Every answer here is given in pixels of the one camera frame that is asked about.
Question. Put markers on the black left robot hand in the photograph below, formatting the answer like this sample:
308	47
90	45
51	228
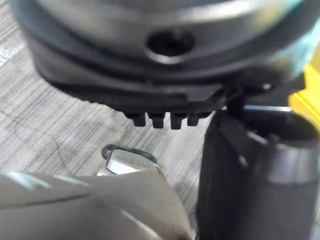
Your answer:
235	180

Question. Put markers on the teal object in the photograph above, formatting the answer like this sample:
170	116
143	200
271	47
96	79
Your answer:
311	32

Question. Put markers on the yellow shelf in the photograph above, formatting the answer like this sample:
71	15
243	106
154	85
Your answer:
308	100

